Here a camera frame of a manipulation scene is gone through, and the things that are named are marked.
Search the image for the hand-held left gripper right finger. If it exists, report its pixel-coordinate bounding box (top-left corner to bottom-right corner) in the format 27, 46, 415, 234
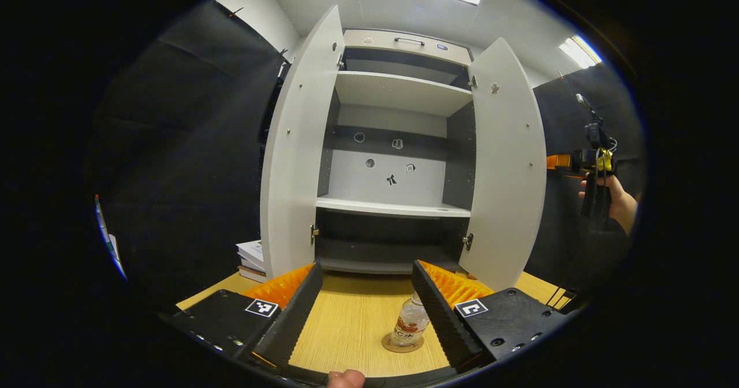
411, 259, 569, 374

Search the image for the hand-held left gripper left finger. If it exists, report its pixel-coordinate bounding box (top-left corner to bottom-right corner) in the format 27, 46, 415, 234
167, 261, 324, 371

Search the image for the clear plastic bottle red label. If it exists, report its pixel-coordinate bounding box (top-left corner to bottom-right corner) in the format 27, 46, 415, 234
391, 292, 431, 348

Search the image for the white cabinet door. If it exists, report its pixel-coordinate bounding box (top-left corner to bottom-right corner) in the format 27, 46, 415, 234
260, 5, 346, 280
459, 37, 547, 292

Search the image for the white cabinet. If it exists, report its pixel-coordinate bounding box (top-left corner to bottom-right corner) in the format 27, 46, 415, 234
315, 28, 480, 276

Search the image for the small ceiling light panel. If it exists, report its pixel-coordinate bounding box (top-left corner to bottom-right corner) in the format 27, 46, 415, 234
559, 35, 603, 69

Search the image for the black backdrop cloth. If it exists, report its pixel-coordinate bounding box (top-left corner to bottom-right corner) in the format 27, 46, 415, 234
87, 0, 647, 314

